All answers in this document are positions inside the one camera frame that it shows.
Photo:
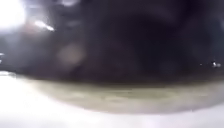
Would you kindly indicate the pale concrete path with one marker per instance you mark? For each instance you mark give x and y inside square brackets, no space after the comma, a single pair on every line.
[100,118]

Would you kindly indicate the grass strip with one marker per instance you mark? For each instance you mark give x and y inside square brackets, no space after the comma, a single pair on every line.
[133,96]

